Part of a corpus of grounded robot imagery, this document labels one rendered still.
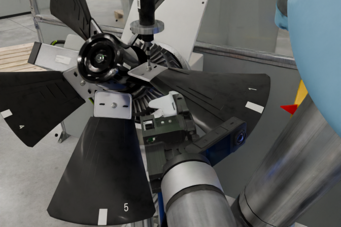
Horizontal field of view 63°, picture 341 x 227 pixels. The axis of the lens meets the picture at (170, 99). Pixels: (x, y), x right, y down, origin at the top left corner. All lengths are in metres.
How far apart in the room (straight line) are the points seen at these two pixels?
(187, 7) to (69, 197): 0.63
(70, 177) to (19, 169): 1.67
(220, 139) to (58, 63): 0.65
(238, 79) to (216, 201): 0.35
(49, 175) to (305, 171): 1.97
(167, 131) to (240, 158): 1.23
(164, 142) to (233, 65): 0.96
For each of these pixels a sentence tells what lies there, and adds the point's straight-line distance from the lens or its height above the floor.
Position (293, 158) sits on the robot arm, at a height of 1.26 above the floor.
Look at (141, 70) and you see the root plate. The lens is 0.63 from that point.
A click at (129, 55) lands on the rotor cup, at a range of 0.63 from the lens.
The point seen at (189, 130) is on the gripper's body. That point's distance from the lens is 0.41.
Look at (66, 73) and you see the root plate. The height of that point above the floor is 1.16.
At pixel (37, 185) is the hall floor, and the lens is 2.13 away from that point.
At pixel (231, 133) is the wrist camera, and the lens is 0.43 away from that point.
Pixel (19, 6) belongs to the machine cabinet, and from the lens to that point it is 6.38.
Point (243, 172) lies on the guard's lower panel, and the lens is 1.67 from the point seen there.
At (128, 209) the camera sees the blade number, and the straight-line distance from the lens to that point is 0.65.
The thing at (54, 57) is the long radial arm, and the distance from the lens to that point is 0.96.
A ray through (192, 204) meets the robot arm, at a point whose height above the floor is 1.21.
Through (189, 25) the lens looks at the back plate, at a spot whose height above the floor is 1.21.
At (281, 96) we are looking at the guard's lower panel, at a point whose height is 0.82.
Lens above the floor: 1.46
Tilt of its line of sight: 32 degrees down
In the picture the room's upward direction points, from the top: straight up
